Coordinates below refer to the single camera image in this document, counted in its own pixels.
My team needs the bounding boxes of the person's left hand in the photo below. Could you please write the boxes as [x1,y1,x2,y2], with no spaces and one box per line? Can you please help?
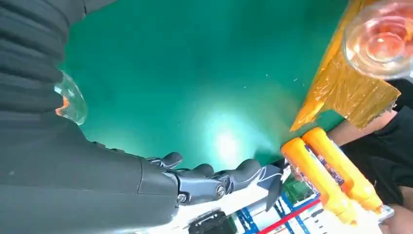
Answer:
[377,203,413,234]

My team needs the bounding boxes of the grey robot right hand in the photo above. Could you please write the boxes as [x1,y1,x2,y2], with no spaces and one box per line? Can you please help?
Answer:
[0,111,263,234]

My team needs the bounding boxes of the person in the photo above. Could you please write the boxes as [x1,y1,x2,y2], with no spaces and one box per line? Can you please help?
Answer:
[326,77,413,234]

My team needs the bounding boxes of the red bar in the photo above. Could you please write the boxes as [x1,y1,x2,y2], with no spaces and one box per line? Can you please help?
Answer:
[258,198,321,234]

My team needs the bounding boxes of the black handheld controller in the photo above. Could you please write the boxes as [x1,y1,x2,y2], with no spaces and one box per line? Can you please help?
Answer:
[188,209,238,234]

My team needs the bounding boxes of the yellow plastic sheet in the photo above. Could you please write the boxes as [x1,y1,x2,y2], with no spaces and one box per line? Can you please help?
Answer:
[289,0,401,132]

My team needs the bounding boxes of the white table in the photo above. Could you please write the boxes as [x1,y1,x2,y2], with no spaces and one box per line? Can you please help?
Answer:
[138,168,394,234]

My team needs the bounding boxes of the blue metal frame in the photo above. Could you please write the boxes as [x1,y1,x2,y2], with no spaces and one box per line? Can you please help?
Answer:
[235,190,320,234]

